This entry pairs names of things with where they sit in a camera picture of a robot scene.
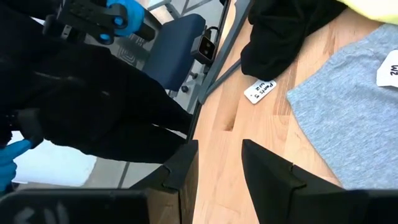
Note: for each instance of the heather grey cloth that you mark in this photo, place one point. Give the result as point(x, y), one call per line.
point(351, 124)

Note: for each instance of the yellow cloth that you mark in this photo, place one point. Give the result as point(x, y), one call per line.
point(373, 9)

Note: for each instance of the person's hand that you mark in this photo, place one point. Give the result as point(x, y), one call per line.
point(130, 15)
point(9, 161)

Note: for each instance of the white tag marked Pants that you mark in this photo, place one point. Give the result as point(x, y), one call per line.
point(259, 91)

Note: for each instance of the blue chair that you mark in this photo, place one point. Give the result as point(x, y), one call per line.
point(174, 49)

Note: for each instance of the white tag marked 2M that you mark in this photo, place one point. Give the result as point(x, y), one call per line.
point(388, 70)

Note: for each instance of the large black cloth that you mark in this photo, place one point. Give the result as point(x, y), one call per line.
point(280, 37)

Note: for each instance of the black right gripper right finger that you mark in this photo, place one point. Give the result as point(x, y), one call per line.
point(280, 193)

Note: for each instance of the person's right hand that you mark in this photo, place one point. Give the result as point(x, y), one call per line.
point(9, 161)

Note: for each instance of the person's left hand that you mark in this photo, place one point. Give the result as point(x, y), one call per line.
point(130, 15)

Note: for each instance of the person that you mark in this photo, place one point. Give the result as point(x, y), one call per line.
point(77, 99)

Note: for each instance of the black table-level camera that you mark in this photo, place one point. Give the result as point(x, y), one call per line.
point(203, 48)

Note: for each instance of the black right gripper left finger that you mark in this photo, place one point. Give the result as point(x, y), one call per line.
point(180, 165)

